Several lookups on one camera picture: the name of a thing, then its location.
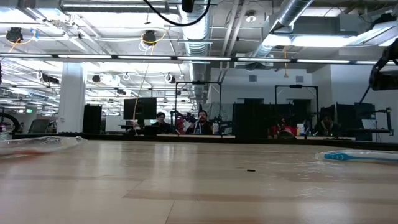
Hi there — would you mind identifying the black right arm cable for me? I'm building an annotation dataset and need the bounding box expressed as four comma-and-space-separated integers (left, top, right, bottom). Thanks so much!
359, 85, 373, 105

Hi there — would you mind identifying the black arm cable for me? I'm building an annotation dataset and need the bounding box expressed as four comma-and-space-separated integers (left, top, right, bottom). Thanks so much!
359, 85, 373, 105
142, 0, 211, 27

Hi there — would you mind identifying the blue white wrapped toothbrush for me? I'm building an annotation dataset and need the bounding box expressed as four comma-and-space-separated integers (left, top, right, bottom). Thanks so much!
314, 149, 398, 163

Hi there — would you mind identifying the black station frame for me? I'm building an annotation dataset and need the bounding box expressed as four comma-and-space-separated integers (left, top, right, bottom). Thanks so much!
175, 81, 222, 134
274, 84, 319, 125

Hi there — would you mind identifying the dark monitor group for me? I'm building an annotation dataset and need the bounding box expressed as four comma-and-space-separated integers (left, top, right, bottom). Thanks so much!
318, 102, 377, 138

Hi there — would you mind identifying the black partition screen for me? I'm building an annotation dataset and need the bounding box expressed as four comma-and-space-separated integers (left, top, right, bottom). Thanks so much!
232, 102, 312, 139

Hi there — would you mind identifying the black computer monitor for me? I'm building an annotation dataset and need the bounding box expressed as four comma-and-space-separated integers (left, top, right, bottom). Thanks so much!
123, 97, 158, 121

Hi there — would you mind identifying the orange white wrapped toothbrush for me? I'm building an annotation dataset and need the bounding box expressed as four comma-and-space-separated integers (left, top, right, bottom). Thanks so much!
0, 136, 88, 158

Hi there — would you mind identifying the black ceiling cord reel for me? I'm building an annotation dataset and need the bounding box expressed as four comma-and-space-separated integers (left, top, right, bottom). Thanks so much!
6, 27, 24, 43
142, 30, 157, 46

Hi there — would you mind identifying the person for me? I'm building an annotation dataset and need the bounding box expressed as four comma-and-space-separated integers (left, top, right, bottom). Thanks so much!
151, 111, 172, 134
315, 114, 340, 137
269, 119, 298, 139
185, 110, 214, 135

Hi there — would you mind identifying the silver ventilation duct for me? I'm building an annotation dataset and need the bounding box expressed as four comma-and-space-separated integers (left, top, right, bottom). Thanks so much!
182, 0, 215, 103
248, 0, 315, 60

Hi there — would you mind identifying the black tall cabinet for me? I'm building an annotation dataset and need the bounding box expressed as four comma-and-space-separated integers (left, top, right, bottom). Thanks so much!
82, 104, 103, 134

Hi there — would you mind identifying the long ceiling light strip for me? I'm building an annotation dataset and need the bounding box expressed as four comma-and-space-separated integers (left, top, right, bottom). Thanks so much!
0, 53, 398, 65

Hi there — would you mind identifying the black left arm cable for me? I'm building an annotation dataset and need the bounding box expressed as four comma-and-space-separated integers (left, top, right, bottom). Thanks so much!
142, 0, 211, 27

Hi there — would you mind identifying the black clamp stand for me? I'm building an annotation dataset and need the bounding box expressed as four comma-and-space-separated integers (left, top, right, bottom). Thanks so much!
357, 107, 393, 136

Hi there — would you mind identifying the white square pillar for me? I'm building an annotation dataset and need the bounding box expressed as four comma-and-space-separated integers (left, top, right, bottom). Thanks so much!
57, 62, 87, 134

